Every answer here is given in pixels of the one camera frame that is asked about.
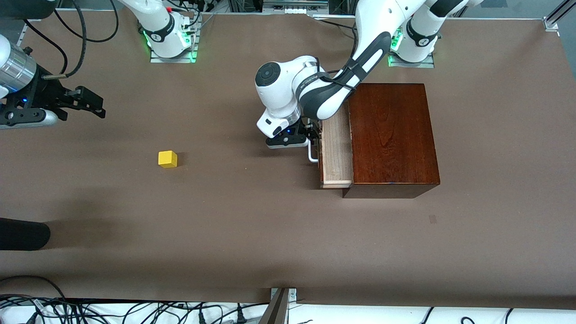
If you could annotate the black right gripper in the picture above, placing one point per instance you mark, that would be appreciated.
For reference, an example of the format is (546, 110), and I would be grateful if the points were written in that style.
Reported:
(48, 93)

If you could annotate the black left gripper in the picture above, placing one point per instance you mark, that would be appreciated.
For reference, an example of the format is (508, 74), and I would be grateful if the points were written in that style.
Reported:
(312, 131)

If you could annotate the yellow cube block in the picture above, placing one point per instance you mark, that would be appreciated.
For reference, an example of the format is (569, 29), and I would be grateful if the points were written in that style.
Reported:
(167, 159)

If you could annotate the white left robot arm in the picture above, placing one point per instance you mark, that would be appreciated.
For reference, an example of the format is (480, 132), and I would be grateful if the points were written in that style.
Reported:
(279, 90)

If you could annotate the dark brown wooden drawer cabinet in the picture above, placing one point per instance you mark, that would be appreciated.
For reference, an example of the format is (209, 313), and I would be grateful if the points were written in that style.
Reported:
(391, 135)

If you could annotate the brown table cover sheet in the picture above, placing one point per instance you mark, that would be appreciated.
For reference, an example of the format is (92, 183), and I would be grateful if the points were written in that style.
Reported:
(225, 225)

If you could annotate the black cylindrical object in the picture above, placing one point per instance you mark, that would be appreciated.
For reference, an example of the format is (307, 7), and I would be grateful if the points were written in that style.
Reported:
(22, 234)

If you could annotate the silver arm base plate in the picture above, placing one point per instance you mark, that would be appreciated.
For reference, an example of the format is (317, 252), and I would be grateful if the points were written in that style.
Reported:
(173, 60)
(411, 64)

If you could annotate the silver aluminium rail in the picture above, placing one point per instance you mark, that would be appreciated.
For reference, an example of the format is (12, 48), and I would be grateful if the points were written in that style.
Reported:
(294, 5)

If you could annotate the aluminium corner bracket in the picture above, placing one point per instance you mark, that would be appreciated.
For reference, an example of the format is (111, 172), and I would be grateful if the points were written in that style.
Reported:
(292, 294)

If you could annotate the grey metal post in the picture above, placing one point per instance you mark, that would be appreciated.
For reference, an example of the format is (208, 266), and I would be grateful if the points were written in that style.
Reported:
(275, 312)

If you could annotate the aluminium frame corner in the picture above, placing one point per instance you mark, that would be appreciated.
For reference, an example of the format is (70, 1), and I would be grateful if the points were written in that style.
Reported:
(552, 21)

